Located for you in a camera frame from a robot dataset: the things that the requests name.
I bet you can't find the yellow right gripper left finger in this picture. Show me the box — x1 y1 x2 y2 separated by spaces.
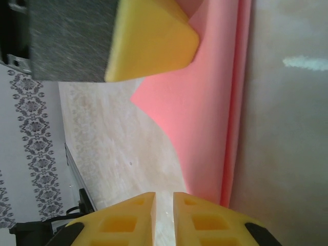
46 192 157 246

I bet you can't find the pink cloth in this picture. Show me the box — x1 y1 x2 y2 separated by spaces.
130 0 253 209

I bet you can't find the aluminium side rail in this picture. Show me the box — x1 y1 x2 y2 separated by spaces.
64 142 97 214

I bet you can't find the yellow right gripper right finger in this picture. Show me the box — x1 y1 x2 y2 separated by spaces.
173 192 282 246

